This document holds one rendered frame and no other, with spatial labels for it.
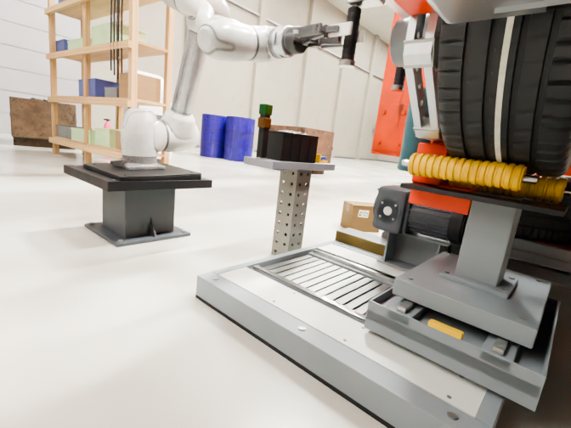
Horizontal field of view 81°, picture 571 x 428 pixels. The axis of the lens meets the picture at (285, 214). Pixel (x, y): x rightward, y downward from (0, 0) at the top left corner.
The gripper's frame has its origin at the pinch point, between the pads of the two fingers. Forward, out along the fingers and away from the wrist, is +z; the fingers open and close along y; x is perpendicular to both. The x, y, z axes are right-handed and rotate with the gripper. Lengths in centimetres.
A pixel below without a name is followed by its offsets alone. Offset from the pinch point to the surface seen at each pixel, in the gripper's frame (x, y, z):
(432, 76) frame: -12.9, 5.4, 26.7
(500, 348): -65, 7, 51
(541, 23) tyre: -7.5, 13.7, 45.2
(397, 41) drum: 0.5, -11.8, 8.6
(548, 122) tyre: -22, 5, 49
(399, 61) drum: -4.0, -15.3, 8.7
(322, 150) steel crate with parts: -40, -419, -303
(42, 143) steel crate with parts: -77, -62, -584
